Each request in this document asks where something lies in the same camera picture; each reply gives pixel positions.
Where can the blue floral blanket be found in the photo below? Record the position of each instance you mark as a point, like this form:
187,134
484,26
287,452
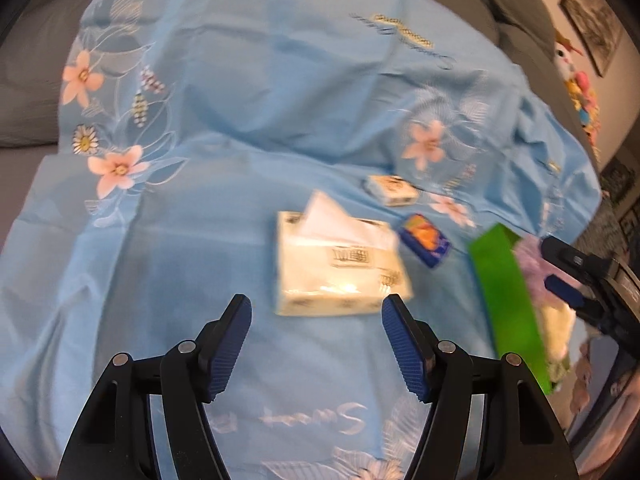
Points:
260,110

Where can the blue orange tissue packet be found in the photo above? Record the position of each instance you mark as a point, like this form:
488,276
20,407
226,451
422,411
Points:
425,240

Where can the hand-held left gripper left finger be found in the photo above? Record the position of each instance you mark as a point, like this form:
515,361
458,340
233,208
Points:
227,355

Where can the black framed wall picture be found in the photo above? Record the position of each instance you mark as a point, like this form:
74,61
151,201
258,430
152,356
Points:
592,20

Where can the green cardboard box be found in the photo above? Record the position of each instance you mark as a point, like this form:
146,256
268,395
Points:
505,290

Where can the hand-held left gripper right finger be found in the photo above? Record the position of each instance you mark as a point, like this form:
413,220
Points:
405,355

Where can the purple grey cloth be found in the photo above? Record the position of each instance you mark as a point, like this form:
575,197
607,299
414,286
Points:
532,270

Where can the cream soft tissue pack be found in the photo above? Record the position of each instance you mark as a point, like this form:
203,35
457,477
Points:
325,270

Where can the cream white towel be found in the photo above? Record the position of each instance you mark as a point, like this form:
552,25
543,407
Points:
555,330

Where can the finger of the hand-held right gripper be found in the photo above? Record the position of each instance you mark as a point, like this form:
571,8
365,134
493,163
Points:
575,257
567,294

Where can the colourful stuffed toys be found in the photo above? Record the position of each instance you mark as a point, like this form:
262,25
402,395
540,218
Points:
577,85

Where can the small white tissue packet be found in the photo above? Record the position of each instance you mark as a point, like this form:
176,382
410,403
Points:
392,190

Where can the grey pink elephant plush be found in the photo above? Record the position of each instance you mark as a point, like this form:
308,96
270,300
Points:
585,375

